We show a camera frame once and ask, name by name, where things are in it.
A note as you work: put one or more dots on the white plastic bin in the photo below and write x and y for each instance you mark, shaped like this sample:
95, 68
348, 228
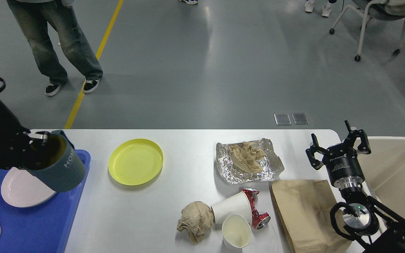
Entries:
384, 170

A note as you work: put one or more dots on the pink plate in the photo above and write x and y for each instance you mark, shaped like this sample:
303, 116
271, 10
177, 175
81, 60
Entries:
20, 189

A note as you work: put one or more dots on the crushed red can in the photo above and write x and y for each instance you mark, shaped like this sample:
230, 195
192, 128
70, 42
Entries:
259, 221

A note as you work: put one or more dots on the floor outlet plate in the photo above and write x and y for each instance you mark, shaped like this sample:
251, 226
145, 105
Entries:
300, 118
282, 119

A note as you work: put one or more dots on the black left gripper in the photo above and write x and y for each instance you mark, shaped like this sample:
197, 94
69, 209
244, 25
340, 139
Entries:
13, 139

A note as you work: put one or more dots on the aluminium foil sheet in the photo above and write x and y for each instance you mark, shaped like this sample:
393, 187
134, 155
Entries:
271, 163

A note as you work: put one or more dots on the right floor outlet plate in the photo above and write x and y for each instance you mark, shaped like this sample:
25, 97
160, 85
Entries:
300, 118

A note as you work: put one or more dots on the dark green mug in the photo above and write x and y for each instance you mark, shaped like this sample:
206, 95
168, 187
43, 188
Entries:
56, 163

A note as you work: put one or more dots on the left floor outlet plate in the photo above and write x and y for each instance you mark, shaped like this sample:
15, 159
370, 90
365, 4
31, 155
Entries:
282, 119

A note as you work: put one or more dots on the crumpled brown paper ball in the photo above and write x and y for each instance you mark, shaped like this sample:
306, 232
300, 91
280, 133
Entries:
197, 219

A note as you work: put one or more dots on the blue plastic tray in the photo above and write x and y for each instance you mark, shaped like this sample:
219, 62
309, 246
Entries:
44, 228

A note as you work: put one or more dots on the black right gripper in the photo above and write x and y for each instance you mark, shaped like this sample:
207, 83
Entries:
346, 167

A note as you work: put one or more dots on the lying white paper cup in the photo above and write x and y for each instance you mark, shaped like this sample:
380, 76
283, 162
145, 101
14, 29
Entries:
237, 204

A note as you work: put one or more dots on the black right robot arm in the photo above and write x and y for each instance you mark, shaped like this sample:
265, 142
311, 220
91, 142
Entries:
359, 217

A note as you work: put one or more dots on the yellow plate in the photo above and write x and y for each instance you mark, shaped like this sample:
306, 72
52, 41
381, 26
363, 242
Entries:
135, 162

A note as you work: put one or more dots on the brown paper bag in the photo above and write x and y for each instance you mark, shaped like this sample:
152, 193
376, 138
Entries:
304, 208

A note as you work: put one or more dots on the upright white paper cup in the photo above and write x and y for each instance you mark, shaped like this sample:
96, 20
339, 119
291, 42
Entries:
236, 232

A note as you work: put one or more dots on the person in black trousers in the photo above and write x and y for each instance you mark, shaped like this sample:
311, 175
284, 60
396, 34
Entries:
190, 2

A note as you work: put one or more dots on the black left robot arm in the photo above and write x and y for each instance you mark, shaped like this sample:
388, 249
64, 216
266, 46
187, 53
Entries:
34, 155

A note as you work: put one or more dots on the office chair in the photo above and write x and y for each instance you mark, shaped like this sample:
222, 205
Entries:
384, 10

